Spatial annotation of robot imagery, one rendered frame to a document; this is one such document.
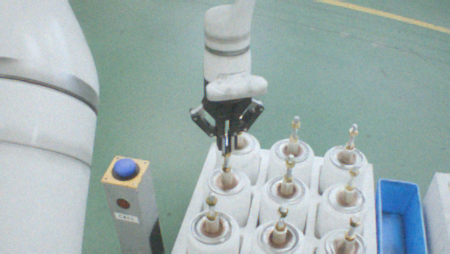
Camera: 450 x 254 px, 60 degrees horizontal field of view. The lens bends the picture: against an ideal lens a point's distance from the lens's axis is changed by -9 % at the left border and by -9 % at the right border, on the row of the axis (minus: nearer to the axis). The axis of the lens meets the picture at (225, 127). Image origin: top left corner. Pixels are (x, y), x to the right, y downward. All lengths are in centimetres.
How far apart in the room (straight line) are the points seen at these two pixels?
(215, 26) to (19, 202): 46
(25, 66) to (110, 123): 123
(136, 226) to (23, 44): 66
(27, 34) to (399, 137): 132
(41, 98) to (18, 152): 3
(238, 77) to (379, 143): 83
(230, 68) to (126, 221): 38
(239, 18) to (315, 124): 86
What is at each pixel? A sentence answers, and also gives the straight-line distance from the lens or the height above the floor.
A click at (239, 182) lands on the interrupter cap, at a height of 25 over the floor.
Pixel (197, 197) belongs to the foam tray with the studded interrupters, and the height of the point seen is 18.
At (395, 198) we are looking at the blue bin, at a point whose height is 6.
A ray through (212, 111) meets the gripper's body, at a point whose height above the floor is 43.
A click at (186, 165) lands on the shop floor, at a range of 123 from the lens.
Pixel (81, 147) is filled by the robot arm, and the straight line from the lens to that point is 22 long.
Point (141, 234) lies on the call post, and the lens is 85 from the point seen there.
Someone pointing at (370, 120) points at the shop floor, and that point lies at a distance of 148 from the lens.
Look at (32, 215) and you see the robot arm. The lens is 20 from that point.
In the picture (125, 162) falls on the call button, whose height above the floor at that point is 33.
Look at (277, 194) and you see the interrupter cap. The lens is 81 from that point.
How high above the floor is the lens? 84
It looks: 38 degrees down
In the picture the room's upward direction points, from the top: straight up
